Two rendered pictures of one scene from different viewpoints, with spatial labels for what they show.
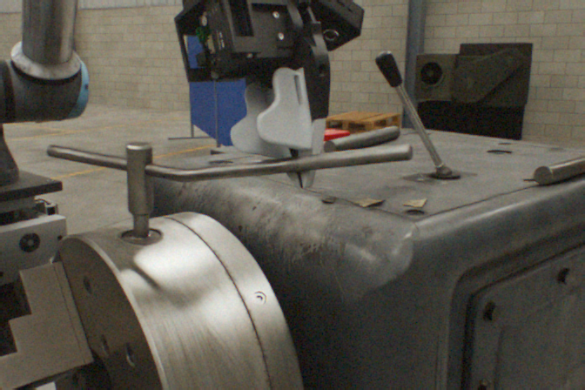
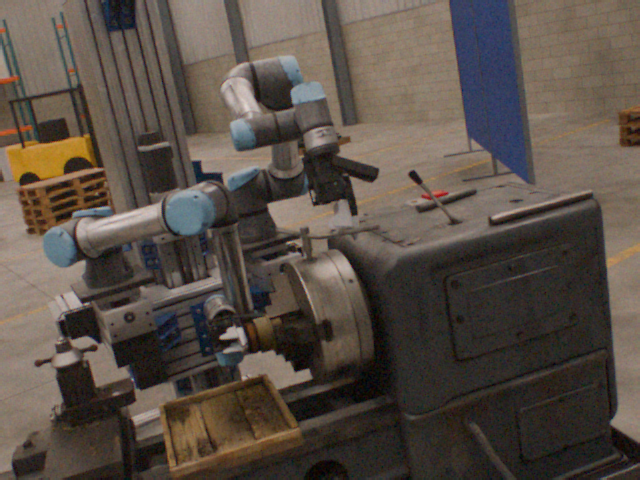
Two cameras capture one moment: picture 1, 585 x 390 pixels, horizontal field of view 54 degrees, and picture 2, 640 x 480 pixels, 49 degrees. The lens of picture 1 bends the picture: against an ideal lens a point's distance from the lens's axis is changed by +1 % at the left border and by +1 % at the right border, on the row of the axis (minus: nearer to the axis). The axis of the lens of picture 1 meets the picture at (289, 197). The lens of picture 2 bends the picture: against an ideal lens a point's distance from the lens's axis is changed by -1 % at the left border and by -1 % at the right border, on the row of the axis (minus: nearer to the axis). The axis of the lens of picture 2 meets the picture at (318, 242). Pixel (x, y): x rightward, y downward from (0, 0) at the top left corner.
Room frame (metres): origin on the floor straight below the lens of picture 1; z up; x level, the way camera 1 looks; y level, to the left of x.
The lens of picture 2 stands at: (-0.97, -0.59, 1.69)
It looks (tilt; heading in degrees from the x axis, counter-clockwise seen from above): 14 degrees down; 25
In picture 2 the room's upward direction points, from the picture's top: 11 degrees counter-clockwise
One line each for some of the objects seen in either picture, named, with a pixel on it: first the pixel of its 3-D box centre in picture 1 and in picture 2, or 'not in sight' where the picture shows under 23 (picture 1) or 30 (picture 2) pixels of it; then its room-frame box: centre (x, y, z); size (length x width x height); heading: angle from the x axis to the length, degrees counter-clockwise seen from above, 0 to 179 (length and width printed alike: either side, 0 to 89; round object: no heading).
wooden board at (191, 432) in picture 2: not in sight; (225, 422); (0.33, 0.36, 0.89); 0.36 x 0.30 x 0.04; 40
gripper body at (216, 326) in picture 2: not in sight; (225, 329); (0.45, 0.38, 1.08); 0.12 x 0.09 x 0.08; 39
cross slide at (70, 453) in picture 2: not in sight; (85, 436); (0.14, 0.62, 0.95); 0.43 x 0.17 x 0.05; 40
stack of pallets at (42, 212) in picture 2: not in sight; (70, 200); (7.21, 7.24, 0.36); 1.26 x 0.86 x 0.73; 159
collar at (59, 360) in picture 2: not in sight; (66, 355); (0.19, 0.66, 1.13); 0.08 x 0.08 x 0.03
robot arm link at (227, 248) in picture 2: not in sight; (230, 260); (0.71, 0.49, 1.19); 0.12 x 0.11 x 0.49; 96
